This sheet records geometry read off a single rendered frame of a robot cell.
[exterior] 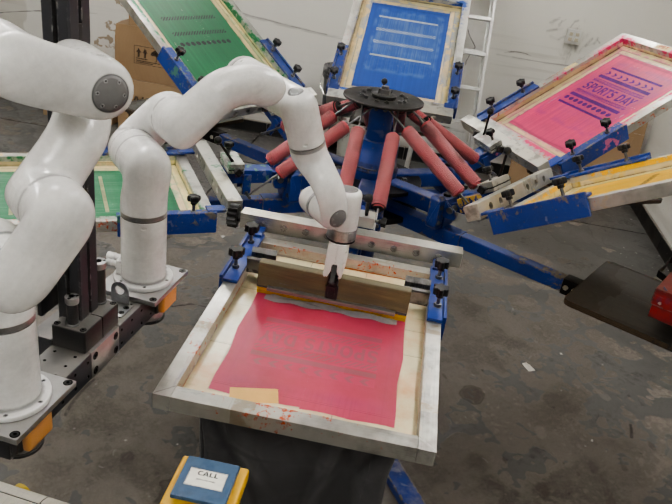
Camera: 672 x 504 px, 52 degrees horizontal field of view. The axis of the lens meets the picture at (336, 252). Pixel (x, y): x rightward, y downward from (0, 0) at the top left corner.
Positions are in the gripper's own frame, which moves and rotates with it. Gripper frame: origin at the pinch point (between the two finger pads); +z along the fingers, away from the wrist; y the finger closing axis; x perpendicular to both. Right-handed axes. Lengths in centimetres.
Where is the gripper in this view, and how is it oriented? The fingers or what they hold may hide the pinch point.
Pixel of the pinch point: (332, 288)
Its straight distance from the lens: 184.2
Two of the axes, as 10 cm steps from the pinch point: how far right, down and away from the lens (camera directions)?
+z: -1.4, 8.8, 4.5
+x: 9.8, 1.9, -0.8
